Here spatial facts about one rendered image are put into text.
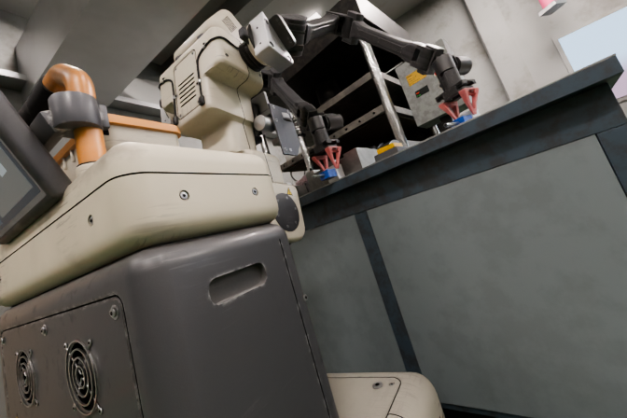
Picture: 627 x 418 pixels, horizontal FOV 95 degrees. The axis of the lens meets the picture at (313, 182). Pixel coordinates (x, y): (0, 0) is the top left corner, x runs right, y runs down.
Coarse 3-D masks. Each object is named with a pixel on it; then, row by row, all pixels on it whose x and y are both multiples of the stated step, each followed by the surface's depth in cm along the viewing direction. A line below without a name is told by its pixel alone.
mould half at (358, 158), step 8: (384, 144) 125; (352, 152) 101; (360, 152) 101; (368, 152) 105; (376, 152) 110; (344, 160) 103; (352, 160) 101; (360, 160) 99; (368, 160) 103; (344, 168) 104; (352, 168) 102; (360, 168) 99; (312, 184) 115; (320, 184) 112
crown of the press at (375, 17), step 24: (360, 0) 181; (384, 24) 200; (312, 48) 201; (336, 48) 197; (360, 48) 206; (288, 72) 217; (312, 72) 217; (336, 72) 228; (360, 72) 240; (384, 72) 253; (312, 96) 255
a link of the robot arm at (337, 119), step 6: (306, 108) 105; (312, 108) 105; (312, 114) 105; (318, 114) 106; (324, 114) 107; (330, 114) 109; (330, 120) 103; (336, 120) 104; (342, 120) 105; (306, 126) 108; (330, 126) 104; (336, 126) 105; (342, 126) 106
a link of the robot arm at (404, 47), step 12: (348, 12) 111; (360, 24) 108; (360, 36) 109; (372, 36) 104; (384, 36) 101; (396, 36) 101; (384, 48) 102; (396, 48) 98; (408, 48) 94; (420, 48) 91; (408, 60) 96; (420, 60) 92
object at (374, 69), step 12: (372, 60) 175; (372, 72) 175; (384, 84) 173; (384, 96) 171; (384, 108) 172; (396, 120) 168; (396, 132) 168; (432, 132) 220; (264, 144) 249; (408, 144) 166
